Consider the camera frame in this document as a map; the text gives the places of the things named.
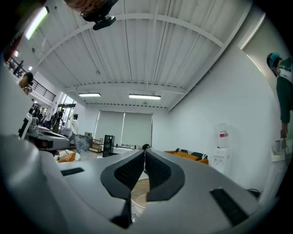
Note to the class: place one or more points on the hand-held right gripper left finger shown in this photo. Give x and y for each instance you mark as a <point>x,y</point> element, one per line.
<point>119,173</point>

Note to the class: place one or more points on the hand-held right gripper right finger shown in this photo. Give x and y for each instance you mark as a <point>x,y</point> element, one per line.
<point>174,180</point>

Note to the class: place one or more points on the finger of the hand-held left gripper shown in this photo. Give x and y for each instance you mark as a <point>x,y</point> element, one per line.
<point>55,142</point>
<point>51,133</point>

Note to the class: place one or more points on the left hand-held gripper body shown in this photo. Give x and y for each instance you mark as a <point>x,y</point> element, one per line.
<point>25,124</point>

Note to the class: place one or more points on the grey-white cushion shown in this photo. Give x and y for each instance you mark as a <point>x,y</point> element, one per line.
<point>66,152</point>

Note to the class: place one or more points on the orange cushion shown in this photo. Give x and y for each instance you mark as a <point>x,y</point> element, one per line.
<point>68,157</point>

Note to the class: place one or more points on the orange sofa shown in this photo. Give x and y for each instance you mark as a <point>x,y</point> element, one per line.
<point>183,155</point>

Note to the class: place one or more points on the black cabinet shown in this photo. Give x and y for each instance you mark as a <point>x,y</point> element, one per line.
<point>108,145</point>

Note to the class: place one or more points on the black white striped pillow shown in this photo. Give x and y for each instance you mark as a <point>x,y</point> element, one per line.
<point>194,153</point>

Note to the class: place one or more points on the low wooden shelf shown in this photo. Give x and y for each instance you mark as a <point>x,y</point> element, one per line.
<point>95,146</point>

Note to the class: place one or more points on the black mezzanine railing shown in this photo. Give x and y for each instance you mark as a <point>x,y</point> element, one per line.
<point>43,90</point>

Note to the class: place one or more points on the grey window blind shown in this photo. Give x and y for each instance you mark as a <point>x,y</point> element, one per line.
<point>109,128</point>
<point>137,129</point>

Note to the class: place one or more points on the long ceiling light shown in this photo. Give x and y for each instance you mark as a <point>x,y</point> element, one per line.
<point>144,97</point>
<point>89,94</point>
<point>36,22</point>

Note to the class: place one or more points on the white water dispenser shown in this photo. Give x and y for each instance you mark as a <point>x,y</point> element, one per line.
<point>221,148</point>

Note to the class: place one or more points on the person's head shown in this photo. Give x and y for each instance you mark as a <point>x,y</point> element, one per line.
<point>77,5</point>

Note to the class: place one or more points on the black head-worn camera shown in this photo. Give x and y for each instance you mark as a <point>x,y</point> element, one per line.
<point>101,17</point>

